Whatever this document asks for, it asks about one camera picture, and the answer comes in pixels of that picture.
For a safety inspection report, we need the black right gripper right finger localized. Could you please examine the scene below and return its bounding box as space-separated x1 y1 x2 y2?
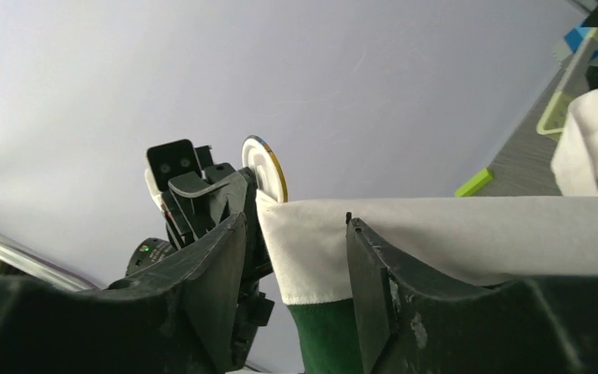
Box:
346 214 598 373

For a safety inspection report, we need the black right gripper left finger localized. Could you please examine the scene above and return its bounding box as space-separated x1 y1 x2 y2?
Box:
0 213 248 373

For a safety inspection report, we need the yellow-green perforated basket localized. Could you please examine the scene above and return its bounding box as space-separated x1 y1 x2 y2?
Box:
536 32 598 141

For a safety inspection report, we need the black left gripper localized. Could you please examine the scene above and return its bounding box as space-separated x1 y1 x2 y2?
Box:
161 164 274 369

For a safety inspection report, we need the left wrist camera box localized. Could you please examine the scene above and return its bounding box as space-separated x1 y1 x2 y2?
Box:
144 139 202 210

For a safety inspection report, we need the white and green t-shirt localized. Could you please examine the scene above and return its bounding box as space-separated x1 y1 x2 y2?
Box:
256 90 598 373

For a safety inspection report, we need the blue and green block stack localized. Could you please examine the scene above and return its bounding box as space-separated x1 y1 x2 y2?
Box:
552 26 593 65

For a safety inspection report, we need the lime green block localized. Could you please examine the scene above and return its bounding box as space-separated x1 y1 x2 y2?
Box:
454 168 494 197

